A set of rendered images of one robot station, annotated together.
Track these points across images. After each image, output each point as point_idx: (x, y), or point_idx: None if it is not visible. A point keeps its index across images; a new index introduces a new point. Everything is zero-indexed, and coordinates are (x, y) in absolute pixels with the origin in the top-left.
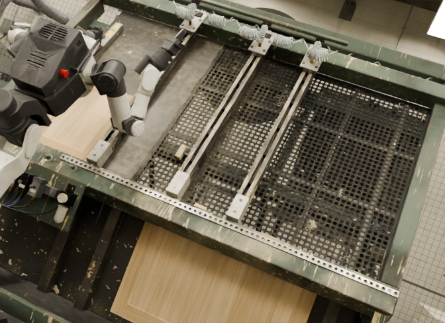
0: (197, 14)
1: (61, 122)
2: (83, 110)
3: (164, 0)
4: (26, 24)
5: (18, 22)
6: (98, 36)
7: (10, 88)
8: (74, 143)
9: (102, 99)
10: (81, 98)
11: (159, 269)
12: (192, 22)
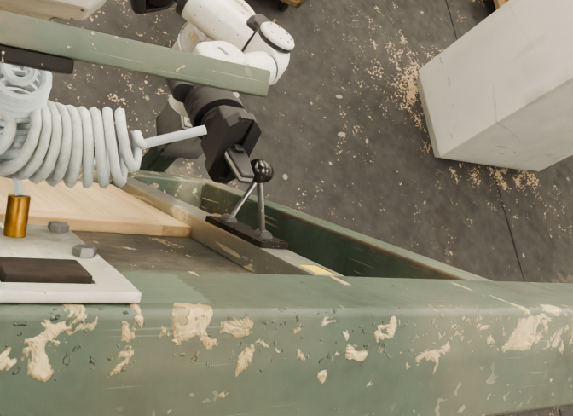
0: (47, 262)
1: (89, 193)
2: (74, 201)
3: (385, 304)
4: (263, 24)
5: (286, 36)
6: (217, 125)
7: (253, 198)
8: (10, 180)
9: (62, 210)
10: (115, 210)
11: None
12: (12, 240)
